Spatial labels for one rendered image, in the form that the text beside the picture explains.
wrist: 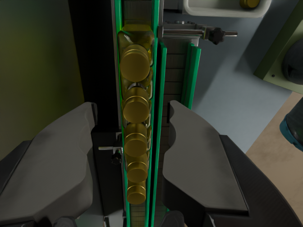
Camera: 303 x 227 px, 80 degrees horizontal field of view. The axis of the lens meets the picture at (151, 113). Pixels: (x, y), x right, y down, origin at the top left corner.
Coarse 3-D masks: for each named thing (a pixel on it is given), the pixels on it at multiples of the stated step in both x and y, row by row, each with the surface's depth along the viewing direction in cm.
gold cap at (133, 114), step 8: (136, 88) 26; (128, 96) 24; (136, 96) 24; (144, 96) 24; (128, 104) 23; (136, 104) 23; (144, 104) 23; (128, 112) 23; (136, 112) 23; (144, 112) 23; (128, 120) 24; (136, 120) 24; (144, 120) 24
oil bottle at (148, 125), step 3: (123, 102) 33; (150, 102) 33; (123, 105) 32; (150, 105) 33; (150, 108) 33; (150, 111) 32; (150, 114) 33; (123, 117) 32; (150, 117) 33; (123, 120) 33; (126, 120) 32; (147, 120) 32; (150, 120) 33; (123, 123) 33; (126, 123) 32; (147, 123) 33; (150, 123) 34; (123, 126) 34; (126, 126) 33; (147, 126) 33; (150, 126) 35
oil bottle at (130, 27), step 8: (128, 24) 37; (136, 24) 37; (144, 24) 37; (120, 32) 27; (128, 32) 26; (136, 32) 26; (144, 32) 26; (152, 32) 27; (120, 40) 26; (128, 40) 26; (136, 40) 26; (144, 40) 26; (152, 40) 26; (120, 48) 26; (152, 48) 27; (120, 56) 27; (152, 56) 27; (152, 64) 29
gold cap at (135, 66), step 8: (128, 48) 22; (136, 48) 21; (144, 48) 23; (128, 56) 20; (136, 56) 20; (144, 56) 20; (120, 64) 20; (128, 64) 20; (136, 64) 20; (144, 64) 20; (128, 72) 20; (136, 72) 20; (144, 72) 21; (136, 80) 21
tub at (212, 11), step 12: (192, 0) 51; (204, 0) 51; (216, 0) 51; (228, 0) 52; (264, 0) 47; (192, 12) 46; (204, 12) 46; (216, 12) 47; (228, 12) 47; (240, 12) 47; (252, 12) 48; (264, 12) 47
